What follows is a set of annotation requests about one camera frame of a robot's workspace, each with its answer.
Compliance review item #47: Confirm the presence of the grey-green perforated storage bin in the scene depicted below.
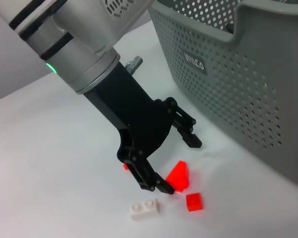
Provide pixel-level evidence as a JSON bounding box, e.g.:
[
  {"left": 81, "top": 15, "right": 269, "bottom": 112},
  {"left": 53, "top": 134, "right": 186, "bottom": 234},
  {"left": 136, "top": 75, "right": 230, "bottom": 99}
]
[{"left": 148, "top": 0, "right": 298, "bottom": 190}]

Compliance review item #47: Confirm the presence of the large red sloped brick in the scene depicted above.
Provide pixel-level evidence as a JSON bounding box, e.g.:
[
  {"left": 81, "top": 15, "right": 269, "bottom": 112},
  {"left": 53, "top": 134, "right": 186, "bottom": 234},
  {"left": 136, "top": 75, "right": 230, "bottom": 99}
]
[{"left": 165, "top": 160, "right": 191, "bottom": 193}]

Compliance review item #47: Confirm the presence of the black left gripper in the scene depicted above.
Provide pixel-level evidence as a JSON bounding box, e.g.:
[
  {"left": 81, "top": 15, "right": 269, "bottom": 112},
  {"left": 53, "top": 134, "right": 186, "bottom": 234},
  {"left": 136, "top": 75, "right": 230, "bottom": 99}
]
[{"left": 83, "top": 61, "right": 203, "bottom": 196}]

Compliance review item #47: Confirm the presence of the silver left gripper connector stub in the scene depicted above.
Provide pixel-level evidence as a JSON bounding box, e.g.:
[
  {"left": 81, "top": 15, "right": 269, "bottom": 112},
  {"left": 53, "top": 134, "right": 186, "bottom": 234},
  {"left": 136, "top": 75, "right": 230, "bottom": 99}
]
[{"left": 125, "top": 56, "right": 144, "bottom": 75}]

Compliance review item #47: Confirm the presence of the white plate brick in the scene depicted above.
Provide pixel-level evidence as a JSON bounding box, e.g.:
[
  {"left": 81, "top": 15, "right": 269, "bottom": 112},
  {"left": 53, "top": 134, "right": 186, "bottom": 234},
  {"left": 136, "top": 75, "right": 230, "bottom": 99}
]
[{"left": 129, "top": 198, "right": 161, "bottom": 221}]

